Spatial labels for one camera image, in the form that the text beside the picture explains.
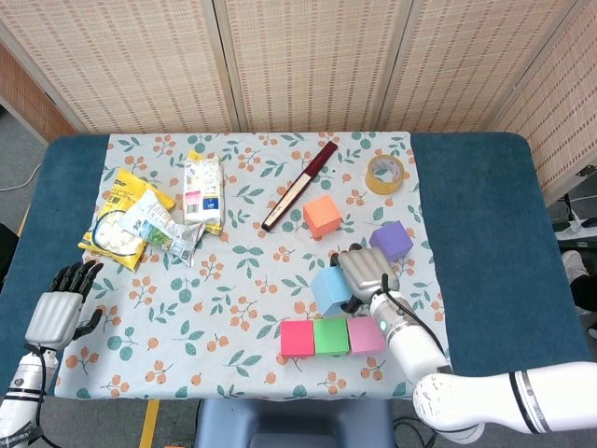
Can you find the dark red folded fan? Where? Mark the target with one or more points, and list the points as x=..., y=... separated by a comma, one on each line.
x=298, y=186

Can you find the yellow packing tape roll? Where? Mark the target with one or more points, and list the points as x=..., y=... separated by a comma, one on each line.
x=373, y=184

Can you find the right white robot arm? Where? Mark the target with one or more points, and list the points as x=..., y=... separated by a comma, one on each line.
x=466, y=401

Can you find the white snack bag blue label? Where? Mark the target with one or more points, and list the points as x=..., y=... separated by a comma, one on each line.
x=200, y=186

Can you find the flat yellow snack bag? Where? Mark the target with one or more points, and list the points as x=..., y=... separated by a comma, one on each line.
x=212, y=228

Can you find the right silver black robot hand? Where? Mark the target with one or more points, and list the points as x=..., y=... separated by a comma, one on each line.
x=368, y=273

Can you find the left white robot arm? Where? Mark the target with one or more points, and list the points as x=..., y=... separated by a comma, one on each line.
x=21, y=396

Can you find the white shoe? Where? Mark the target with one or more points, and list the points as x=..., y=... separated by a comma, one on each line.
x=571, y=263

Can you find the orange block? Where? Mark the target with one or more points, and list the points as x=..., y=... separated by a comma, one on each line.
x=322, y=214

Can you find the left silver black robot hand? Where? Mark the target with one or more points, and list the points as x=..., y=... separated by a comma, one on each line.
x=53, y=317

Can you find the hot pink block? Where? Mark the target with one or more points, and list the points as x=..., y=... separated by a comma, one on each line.
x=297, y=337

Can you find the purple block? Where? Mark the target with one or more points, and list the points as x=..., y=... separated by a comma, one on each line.
x=394, y=238

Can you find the blue grey robot base seat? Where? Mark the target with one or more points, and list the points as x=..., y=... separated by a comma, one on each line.
x=289, y=420

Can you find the yellow marshmallow snack bag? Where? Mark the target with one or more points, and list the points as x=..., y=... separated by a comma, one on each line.
x=119, y=184

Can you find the light pink block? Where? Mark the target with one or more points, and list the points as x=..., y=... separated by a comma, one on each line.
x=366, y=336

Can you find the crumpled white green snack bag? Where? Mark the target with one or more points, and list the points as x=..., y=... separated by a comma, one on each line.
x=158, y=224

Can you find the light blue block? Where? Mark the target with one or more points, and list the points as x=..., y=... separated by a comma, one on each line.
x=329, y=289

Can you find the green block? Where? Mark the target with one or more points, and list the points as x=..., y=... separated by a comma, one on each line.
x=332, y=336

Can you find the bamboo folding screen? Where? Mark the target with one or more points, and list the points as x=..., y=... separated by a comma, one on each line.
x=303, y=60

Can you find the floral fruit print tablecloth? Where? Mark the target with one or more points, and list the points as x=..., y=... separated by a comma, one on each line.
x=233, y=289

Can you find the yellow floor tape strip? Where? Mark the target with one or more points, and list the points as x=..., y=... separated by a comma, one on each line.
x=149, y=424

